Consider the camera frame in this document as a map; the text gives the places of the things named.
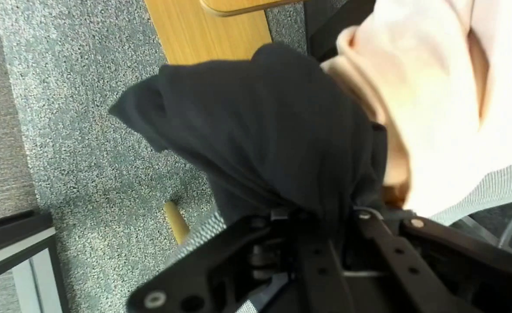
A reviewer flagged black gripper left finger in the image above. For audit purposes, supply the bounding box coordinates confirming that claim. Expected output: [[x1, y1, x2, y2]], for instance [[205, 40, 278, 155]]
[[124, 207, 353, 313]]

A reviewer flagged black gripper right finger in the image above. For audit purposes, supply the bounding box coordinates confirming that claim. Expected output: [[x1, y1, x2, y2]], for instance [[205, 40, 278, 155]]
[[340, 207, 512, 313]]

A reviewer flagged black cloth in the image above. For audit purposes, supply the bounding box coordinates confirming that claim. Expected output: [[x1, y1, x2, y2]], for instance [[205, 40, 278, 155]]
[[107, 40, 391, 235]]

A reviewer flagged beige cloth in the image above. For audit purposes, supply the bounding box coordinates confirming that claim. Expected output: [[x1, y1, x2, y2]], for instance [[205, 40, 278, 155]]
[[320, 0, 512, 219]]

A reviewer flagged black glass wall post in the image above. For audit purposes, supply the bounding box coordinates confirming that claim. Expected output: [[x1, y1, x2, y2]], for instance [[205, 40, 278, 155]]
[[0, 207, 69, 313]]

